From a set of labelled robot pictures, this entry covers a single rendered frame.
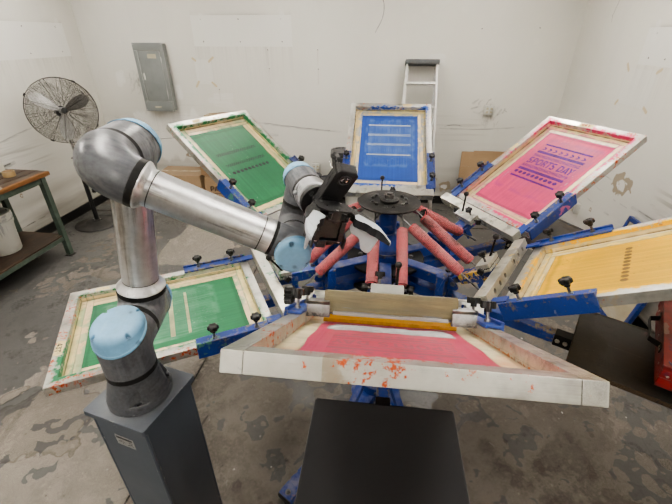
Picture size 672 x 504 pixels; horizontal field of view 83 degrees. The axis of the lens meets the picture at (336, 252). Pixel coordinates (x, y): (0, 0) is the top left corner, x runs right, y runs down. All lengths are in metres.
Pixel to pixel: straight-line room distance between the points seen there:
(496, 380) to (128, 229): 0.80
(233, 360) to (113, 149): 0.43
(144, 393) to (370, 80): 4.46
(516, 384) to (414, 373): 0.15
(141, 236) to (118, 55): 5.10
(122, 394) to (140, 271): 0.29
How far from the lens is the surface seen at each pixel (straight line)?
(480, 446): 2.52
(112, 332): 0.99
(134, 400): 1.09
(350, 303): 1.19
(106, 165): 0.80
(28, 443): 2.96
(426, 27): 5.03
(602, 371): 1.72
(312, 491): 1.19
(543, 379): 0.66
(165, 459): 1.21
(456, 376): 0.63
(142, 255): 1.01
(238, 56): 5.31
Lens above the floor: 1.99
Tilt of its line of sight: 29 degrees down
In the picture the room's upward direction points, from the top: straight up
